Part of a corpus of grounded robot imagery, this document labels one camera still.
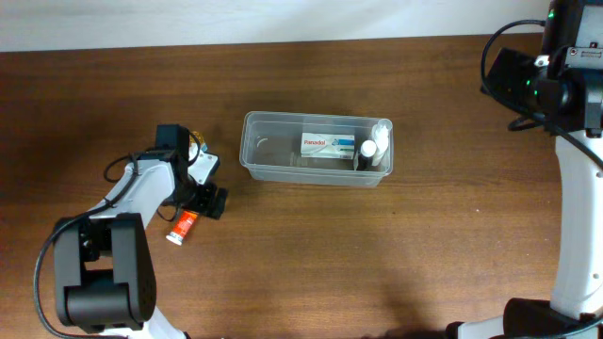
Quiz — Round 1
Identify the orange tube white cap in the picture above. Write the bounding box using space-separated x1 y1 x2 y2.
166 210 199 246

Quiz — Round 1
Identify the small jar gold lid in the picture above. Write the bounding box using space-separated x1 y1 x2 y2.
189 131 207 153

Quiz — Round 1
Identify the white Panadol box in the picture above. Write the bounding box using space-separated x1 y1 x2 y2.
301 133 355 160

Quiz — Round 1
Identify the dark bottle white cap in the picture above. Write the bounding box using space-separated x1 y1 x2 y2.
353 140 377 171

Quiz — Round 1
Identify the white squeeze bottle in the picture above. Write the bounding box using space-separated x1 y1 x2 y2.
370 119 392 167

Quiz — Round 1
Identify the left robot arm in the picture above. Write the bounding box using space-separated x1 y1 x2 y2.
42 124 228 338

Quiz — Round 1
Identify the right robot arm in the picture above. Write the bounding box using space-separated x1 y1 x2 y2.
445 0 602 338

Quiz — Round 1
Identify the clear plastic container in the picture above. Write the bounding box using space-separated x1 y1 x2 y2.
239 111 394 186

